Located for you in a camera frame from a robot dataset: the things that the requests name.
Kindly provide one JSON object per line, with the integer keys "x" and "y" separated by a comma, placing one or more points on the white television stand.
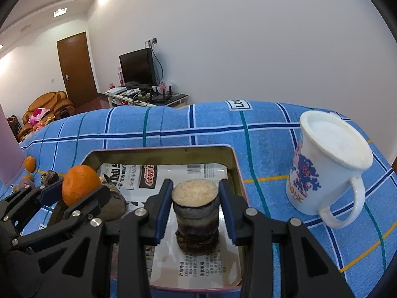
{"x": 176, "y": 97}

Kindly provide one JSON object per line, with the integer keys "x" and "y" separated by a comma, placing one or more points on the white flat box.
{"x": 116, "y": 90}

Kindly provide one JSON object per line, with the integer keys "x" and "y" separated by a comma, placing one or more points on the dark side stand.
{"x": 13, "y": 125}

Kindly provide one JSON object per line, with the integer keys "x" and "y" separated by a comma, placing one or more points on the black television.
{"x": 136, "y": 66}

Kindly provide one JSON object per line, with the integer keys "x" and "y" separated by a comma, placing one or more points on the ceiling light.
{"x": 60, "y": 11}

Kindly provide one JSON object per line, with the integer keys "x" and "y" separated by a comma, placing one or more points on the lilac plastic cup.
{"x": 9, "y": 155}

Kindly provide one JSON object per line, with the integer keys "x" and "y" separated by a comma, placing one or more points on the small dark mangosteen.
{"x": 49, "y": 177}

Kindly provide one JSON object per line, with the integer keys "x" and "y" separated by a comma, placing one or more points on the blue plaid blanket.
{"x": 217, "y": 124}

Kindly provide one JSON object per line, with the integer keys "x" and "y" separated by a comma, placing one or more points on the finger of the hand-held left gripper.
{"x": 90, "y": 205}
{"x": 49, "y": 194}

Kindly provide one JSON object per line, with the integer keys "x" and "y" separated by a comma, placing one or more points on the brown wooden door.
{"x": 77, "y": 68}

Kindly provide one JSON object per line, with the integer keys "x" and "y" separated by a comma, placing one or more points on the cut dark round piece beige top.
{"x": 195, "y": 192}

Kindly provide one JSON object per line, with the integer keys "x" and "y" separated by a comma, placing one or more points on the pink floral cushion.
{"x": 38, "y": 115}

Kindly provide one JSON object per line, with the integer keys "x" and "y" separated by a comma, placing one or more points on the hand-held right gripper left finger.
{"x": 162, "y": 214}

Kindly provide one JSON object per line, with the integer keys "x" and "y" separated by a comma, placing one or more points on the white mug blue print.
{"x": 313, "y": 192}

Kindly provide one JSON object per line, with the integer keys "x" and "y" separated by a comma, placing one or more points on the printed paper liner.
{"x": 192, "y": 270}

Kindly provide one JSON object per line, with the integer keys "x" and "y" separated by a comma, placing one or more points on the pink flowered packet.
{"x": 163, "y": 86}

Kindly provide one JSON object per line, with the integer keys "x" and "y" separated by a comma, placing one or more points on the wall socket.
{"x": 152, "y": 42}

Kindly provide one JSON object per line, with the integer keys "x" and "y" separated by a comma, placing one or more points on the black router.
{"x": 162, "y": 98}

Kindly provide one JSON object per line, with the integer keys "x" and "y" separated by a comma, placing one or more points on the small orange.
{"x": 28, "y": 177}

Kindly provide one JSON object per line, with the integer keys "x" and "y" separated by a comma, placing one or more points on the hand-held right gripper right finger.
{"x": 228, "y": 217}

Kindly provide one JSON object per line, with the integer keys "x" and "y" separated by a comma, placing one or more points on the pink tall box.
{"x": 121, "y": 76}

